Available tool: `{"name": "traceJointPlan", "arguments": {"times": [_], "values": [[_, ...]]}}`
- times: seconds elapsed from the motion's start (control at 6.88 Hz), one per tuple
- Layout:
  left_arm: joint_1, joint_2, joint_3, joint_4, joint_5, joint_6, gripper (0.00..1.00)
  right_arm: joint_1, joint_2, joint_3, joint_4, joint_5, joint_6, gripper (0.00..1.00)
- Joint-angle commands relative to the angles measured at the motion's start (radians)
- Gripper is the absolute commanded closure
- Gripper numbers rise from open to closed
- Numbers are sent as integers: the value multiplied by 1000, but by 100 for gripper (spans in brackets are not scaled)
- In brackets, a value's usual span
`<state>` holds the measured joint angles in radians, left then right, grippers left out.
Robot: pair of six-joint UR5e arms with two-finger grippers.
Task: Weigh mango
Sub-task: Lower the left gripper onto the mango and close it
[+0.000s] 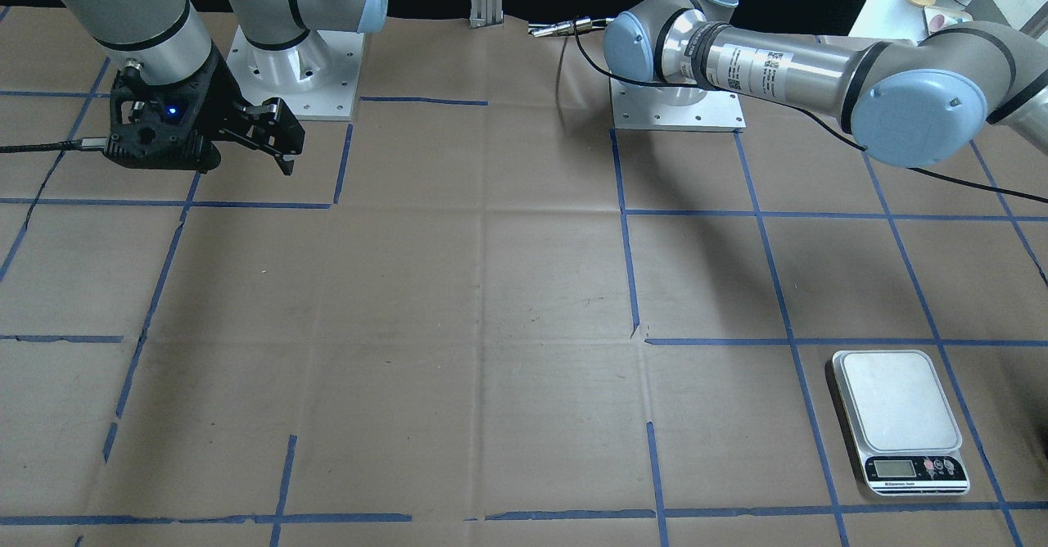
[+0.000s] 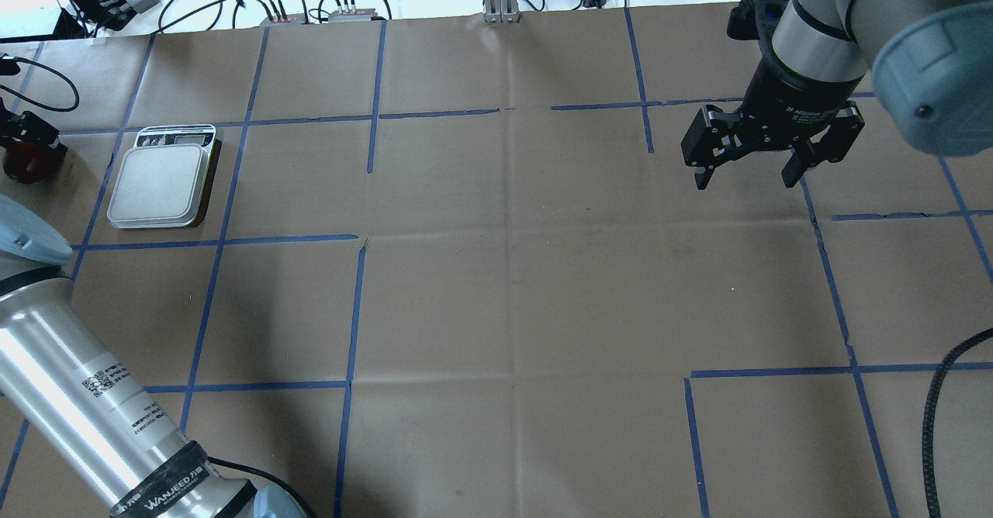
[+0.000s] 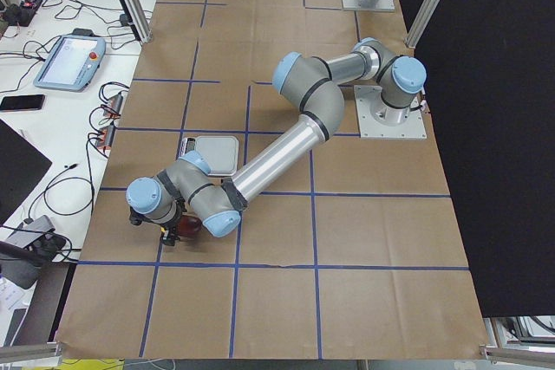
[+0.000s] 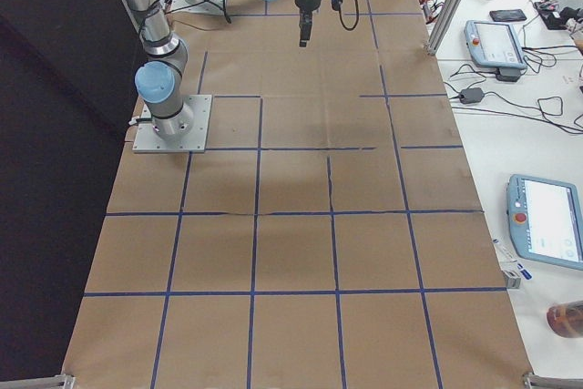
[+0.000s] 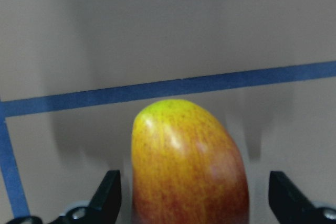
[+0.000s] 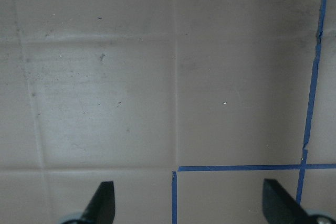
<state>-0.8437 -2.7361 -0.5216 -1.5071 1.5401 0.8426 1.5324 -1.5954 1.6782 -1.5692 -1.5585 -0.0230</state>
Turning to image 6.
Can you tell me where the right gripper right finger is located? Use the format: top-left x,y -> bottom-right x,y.
262,179 -> 335,224

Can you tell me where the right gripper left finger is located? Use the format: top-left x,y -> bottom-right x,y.
61,181 -> 116,224

